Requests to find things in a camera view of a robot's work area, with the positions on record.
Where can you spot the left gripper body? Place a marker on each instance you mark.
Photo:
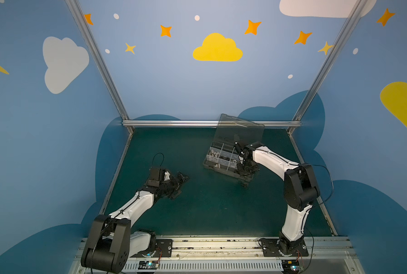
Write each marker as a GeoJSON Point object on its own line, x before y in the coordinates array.
{"type": "Point", "coordinates": [175, 184]}

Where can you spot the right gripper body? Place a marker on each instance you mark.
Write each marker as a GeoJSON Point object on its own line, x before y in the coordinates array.
{"type": "Point", "coordinates": [242, 166]}

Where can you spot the silver wing nut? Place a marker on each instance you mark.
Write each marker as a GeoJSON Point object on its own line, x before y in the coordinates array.
{"type": "Point", "coordinates": [214, 153]}

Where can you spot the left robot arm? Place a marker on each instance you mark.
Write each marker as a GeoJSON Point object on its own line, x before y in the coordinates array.
{"type": "Point", "coordinates": [111, 241]}

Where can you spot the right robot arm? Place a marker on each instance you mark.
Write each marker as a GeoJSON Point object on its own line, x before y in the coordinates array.
{"type": "Point", "coordinates": [300, 190]}

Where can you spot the clear plastic organizer box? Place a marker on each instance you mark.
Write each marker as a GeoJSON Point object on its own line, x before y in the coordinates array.
{"type": "Point", "coordinates": [223, 142]}

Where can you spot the left circuit board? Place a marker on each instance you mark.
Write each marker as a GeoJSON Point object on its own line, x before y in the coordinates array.
{"type": "Point", "coordinates": [148, 265]}

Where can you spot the circuit board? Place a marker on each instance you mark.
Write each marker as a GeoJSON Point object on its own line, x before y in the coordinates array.
{"type": "Point", "coordinates": [291, 267]}
{"type": "Point", "coordinates": [148, 265]}

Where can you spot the right circuit board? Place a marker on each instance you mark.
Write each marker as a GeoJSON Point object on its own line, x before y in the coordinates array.
{"type": "Point", "coordinates": [291, 267]}

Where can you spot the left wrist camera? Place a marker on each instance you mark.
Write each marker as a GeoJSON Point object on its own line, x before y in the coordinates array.
{"type": "Point", "coordinates": [157, 176]}

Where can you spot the rear aluminium frame bar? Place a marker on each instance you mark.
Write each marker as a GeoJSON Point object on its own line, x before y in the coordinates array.
{"type": "Point", "coordinates": [208, 124]}

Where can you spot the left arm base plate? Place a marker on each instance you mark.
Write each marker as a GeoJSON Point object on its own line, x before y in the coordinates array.
{"type": "Point", "coordinates": [163, 248]}

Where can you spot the right aluminium frame post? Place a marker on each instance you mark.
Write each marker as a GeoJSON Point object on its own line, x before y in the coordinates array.
{"type": "Point", "coordinates": [348, 27]}

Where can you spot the aluminium frame post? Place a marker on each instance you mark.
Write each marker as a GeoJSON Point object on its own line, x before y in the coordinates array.
{"type": "Point", "coordinates": [83, 26]}
{"type": "Point", "coordinates": [348, 27]}

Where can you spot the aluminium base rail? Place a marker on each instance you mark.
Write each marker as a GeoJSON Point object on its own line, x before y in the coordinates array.
{"type": "Point", "coordinates": [243, 255]}

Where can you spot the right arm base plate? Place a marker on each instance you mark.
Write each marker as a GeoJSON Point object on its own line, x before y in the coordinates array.
{"type": "Point", "coordinates": [282, 247]}

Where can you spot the left aluminium frame post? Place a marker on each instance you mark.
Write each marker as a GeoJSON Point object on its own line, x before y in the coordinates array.
{"type": "Point", "coordinates": [83, 26]}

